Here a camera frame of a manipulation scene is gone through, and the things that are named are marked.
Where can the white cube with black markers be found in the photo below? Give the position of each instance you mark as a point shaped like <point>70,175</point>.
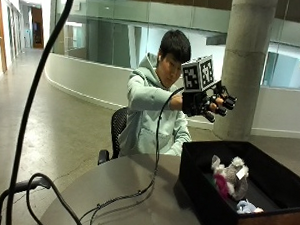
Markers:
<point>197,74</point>

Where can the grey concrete pillar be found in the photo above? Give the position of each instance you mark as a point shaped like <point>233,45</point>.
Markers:
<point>245,63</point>

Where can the grey soft toy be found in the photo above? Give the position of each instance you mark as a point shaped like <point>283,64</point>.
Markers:
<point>235,183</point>

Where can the pink soft toy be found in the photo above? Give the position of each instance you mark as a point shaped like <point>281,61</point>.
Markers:
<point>221,187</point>

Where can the the person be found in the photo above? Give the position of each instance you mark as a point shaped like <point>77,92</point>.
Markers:
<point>142,125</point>

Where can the black fabric storage box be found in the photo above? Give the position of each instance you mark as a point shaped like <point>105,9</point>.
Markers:
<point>200,184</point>

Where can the glass balustrade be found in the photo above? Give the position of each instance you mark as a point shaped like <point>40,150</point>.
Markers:
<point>181,13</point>

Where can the light blue soft toy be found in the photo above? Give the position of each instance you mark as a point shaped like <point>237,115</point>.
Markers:
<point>246,207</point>

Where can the black mesh office chair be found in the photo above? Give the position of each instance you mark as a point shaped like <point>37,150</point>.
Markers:
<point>118,124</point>

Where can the brown wooden door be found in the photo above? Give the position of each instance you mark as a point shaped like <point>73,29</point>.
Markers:
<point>0,36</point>

